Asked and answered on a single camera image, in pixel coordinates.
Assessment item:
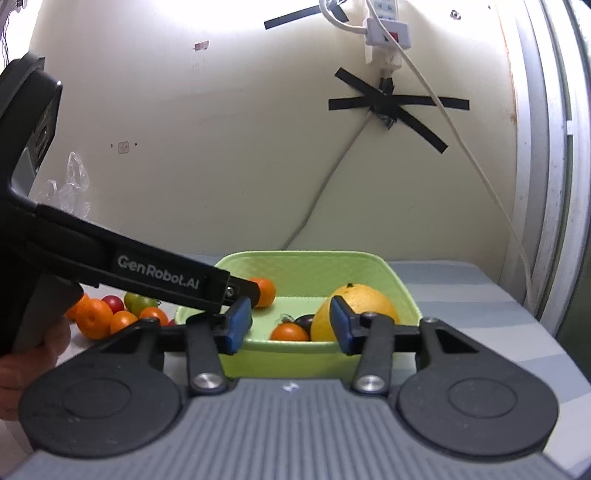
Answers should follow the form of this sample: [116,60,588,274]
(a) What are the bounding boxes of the striped tablecloth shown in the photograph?
[0,251,568,480]

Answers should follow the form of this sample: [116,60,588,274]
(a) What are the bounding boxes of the dark glass door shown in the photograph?
[561,0,591,356]

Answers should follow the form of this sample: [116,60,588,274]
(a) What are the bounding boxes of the long white cable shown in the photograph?
[390,44,539,315]

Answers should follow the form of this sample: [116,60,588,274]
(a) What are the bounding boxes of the thick white cable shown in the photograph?
[320,0,370,34]

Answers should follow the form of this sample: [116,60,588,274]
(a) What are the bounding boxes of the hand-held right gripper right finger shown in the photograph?
[329,295,485,396]

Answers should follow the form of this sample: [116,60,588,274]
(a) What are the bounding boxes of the thin grey cable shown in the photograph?
[281,108,375,251]

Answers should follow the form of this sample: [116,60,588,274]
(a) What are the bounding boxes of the large tangerine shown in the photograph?
[76,299,114,341]

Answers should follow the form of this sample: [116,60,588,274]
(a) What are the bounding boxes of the yellow grapefruit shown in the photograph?
[310,283,400,343]

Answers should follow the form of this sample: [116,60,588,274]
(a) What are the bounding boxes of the orange tomato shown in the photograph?
[139,307,169,328]
[110,311,138,335]
[270,323,310,342]

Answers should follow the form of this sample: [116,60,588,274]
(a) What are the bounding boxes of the green plastic basin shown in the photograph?
[174,250,422,379]

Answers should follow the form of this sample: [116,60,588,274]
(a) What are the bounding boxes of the white switch panel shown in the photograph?
[367,0,400,21]

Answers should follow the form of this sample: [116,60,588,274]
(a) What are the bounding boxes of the white door frame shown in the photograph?
[496,0,591,342]

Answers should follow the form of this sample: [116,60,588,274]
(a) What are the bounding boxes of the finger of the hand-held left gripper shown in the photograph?
[225,275,264,308]

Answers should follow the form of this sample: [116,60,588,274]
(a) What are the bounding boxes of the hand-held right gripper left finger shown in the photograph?
[105,298,254,396]

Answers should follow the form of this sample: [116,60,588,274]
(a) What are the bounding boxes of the black tape strip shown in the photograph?
[329,95,470,112]
[335,68,448,154]
[264,6,322,31]
[323,0,350,22]

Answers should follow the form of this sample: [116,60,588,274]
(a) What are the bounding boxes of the clear plastic bag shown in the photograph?
[34,151,92,217]

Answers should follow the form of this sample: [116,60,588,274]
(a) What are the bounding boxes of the small tangerine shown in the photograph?
[66,293,90,321]
[249,277,277,308]

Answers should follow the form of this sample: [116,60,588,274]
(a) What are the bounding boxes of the person's left hand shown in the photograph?
[0,318,72,422]

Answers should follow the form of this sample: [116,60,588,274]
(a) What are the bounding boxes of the white power strip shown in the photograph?
[364,17,413,77]

